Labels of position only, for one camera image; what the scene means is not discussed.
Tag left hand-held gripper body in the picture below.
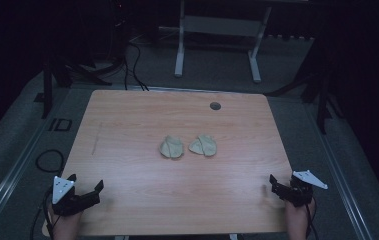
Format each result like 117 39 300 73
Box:
51 175 102 217

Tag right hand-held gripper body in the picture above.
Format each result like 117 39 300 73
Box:
271 169 329 208

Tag beige sock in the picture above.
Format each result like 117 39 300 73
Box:
158 134 185 159
188 133 218 158

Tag person's right hand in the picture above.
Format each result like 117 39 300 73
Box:
283 197 317 240

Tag person's left hand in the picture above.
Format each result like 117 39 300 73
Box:
47 208 84 240

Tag black metal stand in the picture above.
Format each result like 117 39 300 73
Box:
32 54 115 120
266 39 345 135

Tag right hand-held gripper cable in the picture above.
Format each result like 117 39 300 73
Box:
304 199 320 240

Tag hand-held gripper cable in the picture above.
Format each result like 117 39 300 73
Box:
29 185 57 240
304 199 320 240

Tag left hand-held gripper cable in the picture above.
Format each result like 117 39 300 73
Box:
29 185 57 240

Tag black cable loop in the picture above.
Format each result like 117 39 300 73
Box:
35 149 66 174

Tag black floor cables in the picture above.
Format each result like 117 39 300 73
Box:
122 40 150 92

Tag white desk frame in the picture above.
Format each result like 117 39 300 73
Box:
158 0 311 84

